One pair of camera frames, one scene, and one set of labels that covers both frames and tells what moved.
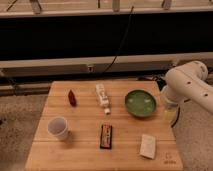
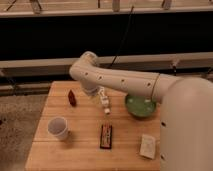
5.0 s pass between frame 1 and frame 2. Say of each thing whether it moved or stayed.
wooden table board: stayed
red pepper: stayed
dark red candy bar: stayed
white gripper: moved
